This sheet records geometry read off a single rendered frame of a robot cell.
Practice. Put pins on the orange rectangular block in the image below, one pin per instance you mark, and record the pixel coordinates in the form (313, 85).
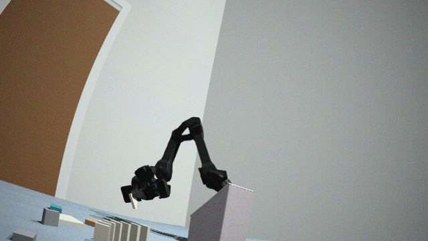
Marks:
(91, 222)

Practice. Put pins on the light blue rectangular block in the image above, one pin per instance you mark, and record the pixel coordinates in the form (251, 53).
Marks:
(56, 208)

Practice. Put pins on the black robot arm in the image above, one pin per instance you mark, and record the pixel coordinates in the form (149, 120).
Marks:
(210, 175)

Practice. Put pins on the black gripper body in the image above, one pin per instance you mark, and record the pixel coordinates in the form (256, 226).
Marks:
(158, 188)

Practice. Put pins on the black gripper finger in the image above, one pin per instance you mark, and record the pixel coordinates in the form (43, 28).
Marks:
(133, 189)
(144, 192)

